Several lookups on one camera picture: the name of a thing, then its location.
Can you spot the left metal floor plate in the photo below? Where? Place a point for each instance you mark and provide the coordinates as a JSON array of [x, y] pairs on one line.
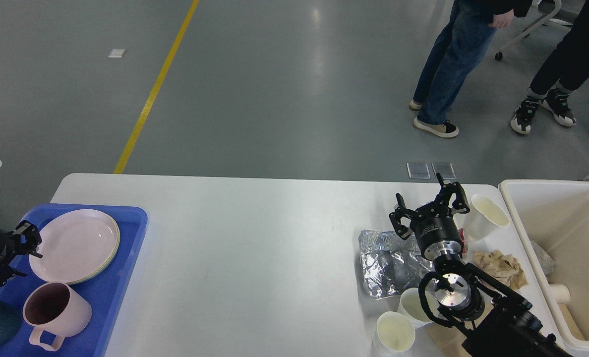
[[418, 171]]

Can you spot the white paper cup front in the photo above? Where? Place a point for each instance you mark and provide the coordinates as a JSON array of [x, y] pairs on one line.
[[394, 335]]

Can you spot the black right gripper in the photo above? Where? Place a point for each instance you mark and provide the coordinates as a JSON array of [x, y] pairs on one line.
[[438, 235]]

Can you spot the yellow-green plate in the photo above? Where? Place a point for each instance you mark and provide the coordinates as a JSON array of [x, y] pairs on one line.
[[105, 264]]

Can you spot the white paper cup behind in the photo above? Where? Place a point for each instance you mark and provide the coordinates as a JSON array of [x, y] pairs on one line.
[[410, 306]]

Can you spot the person in black trousers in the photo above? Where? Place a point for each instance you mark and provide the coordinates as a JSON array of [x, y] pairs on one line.
[[563, 72]]

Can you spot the cream plastic bin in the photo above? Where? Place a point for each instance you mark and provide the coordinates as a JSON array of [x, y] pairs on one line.
[[555, 214]]

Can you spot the paper cup in bin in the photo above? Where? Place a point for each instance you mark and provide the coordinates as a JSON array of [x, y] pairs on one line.
[[560, 293]]

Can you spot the right metal floor plate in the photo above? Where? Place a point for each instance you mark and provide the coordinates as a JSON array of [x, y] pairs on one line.
[[445, 170]]

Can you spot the crumpled aluminium foil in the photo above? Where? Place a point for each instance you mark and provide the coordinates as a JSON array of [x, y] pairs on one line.
[[390, 265]]

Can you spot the person in blue jeans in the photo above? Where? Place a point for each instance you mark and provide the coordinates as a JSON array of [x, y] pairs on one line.
[[458, 49]]

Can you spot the crumpled brown paper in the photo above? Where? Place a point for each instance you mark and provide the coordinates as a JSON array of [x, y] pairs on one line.
[[503, 267]]

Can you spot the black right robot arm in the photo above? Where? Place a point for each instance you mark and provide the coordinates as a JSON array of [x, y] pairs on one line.
[[495, 320]]

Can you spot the pink plate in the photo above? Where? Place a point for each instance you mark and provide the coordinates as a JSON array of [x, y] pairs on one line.
[[74, 245]]

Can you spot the white office chair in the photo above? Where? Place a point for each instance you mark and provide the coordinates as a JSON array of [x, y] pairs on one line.
[[553, 13]]

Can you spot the small red object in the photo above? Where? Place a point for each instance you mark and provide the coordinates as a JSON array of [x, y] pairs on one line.
[[464, 240]]

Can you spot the metal floor plate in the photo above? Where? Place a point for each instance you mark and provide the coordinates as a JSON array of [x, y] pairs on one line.
[[445, 170], [418, 171]]

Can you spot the clear plastic wrap in bin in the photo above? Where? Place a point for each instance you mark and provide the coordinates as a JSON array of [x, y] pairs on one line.
[[547, 263]]

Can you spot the brown paper sheet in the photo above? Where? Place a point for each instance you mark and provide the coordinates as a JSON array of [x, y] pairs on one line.
[[448, 340]]

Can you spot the blue plastic tray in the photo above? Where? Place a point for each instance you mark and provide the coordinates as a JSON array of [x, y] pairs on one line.
[[104, 292]]

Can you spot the pink mug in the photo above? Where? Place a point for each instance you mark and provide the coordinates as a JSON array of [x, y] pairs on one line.
[[55, 312]]

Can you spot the white floor label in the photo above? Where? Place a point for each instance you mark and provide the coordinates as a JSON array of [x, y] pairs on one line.
[[116, 53]]

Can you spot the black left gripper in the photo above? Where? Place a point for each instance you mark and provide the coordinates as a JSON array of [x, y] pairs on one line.
[[24, 240]]

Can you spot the tipped white paper cup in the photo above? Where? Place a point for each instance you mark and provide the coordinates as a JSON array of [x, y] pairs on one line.
[[484, 218]]

